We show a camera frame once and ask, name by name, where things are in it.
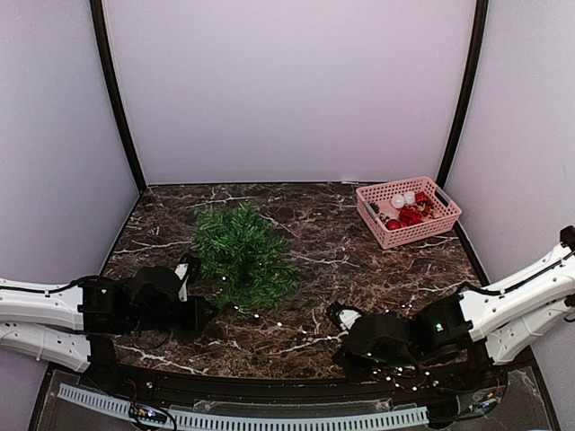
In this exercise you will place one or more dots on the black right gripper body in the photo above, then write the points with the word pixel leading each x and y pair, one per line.
pixel 349 362

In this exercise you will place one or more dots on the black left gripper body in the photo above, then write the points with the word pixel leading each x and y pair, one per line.
pixel 150 321

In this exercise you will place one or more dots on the small green christmas tree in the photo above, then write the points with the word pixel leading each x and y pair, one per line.
pixel 243 257

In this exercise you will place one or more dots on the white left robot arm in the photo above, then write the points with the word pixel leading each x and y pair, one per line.
pixel 71 324

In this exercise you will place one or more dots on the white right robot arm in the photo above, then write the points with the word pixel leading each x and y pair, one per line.
pixel 500 320

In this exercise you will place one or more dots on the red ornaments in basket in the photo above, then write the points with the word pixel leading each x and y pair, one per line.
pixel 422 211

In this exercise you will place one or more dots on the pink plastic basket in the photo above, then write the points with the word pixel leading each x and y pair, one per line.
pixel 373 203

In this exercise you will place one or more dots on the white ball ornament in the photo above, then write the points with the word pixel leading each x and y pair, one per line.
pixel 399 201

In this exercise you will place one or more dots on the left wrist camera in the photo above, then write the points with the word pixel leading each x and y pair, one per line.
pixel 187 270

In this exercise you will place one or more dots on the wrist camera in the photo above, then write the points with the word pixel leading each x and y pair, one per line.
pixel 343 316
pixel 187 270

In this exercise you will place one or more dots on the white perforated cable tray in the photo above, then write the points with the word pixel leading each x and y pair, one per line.
pixel 147 417

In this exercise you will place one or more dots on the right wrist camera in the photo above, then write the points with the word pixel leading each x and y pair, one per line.
pixel 343 316

